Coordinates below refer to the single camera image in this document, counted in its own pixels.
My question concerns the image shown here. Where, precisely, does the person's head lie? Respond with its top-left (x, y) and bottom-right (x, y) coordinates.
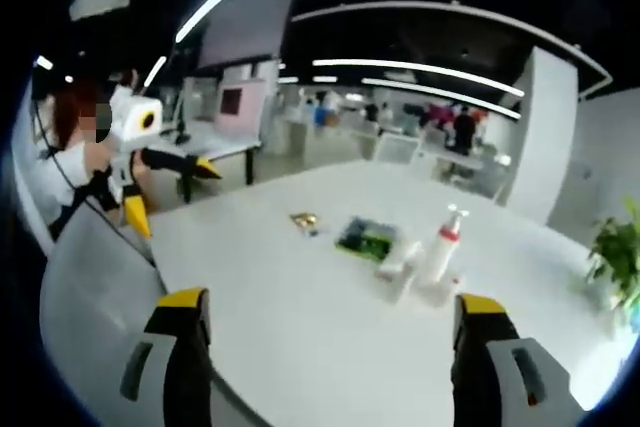
top-left (51, 80), bottom-right (101, 151)

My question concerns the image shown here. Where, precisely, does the pink panel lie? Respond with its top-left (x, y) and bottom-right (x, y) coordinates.
top-left (214, 80), bottom-right (262, 137)

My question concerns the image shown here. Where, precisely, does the white background desk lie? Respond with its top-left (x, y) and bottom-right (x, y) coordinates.
top-left (144, 119), bottom-right (264, 203)

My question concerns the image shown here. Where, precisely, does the short ceiling light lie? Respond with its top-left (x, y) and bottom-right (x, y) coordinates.
top-left (143, 55), bottom-right (168, 90)

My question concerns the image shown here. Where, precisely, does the dark hanging screen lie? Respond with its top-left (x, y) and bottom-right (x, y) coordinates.
top-left (199, 0), bottom-right (302, 68)

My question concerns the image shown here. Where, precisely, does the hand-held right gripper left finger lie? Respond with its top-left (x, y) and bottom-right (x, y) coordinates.
top-left (114, 286), bottom-right (215, 427)

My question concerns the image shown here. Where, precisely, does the red-banded white skincare bottle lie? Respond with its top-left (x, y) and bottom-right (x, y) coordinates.
top-left (419, 203), bottom-right (472, 296)

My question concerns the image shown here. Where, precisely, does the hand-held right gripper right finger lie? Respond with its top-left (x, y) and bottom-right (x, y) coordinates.
top-left (451, 292), bottom-right (585, 427)

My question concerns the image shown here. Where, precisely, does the green black skincare sachet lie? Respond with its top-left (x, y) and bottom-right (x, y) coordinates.
top-left (334, 216), bottom-right (401, 262)

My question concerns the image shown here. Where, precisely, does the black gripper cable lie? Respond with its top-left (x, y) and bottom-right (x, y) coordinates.
top-left (32, 96), bottom-right (156, 263)

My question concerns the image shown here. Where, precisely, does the green potted plant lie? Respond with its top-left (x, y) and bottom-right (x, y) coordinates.
top-left (584, 196), bottom-right (640, 313)

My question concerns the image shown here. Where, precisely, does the person's black clothing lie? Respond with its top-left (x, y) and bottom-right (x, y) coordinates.
top-left (52, 169), bottom-right (124, 241)

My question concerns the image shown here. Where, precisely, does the white skincare tube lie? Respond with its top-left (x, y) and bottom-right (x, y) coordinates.
top-left (374, 240), bottom-right (424, 282)

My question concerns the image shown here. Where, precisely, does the white ceiling rail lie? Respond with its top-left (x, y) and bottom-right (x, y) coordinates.
top-left (291, 0), bottom-right (614, 98)

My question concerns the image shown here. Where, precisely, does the grey chair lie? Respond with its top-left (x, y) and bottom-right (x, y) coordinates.
top-left (39, 206), bottom-right (169, 363)

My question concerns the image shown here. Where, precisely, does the person's left hand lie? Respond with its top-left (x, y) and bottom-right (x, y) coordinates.
top-left (91, 142), bottom-right (115, 174)

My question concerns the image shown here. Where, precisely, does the ceiling light strip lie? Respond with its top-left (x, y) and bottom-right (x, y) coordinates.
top-left (360, 77), bottom-right (521, 121)
top-left (312, 58), bottom-right (526, 98)

